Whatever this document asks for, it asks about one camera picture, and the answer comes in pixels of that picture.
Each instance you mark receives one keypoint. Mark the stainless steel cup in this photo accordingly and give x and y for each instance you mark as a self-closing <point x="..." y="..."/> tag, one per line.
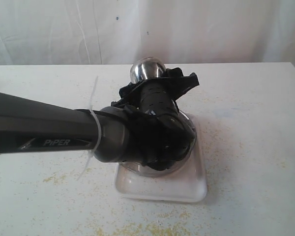
<point x="146" y="68"/>

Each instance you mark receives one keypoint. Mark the white background curtain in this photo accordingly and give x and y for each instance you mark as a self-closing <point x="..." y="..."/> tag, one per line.
<point x="123" y="31"/>

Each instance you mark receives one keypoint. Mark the round steel mesh sieve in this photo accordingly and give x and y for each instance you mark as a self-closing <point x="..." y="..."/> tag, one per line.
<point x="175" y="151"/>

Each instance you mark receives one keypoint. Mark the white plastic tray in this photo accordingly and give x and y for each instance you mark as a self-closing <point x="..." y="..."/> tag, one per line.
<point x="185" y="182"/>

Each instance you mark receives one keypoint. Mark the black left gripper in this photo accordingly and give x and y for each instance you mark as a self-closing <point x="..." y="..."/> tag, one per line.
<point x="154" y="97"/>

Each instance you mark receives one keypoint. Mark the white zip tie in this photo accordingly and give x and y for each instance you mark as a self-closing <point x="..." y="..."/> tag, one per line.
<point x="95" y="129"/>

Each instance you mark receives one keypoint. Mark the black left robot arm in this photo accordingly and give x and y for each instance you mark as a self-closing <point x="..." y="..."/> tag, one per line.
<point x="145" y="126"/>

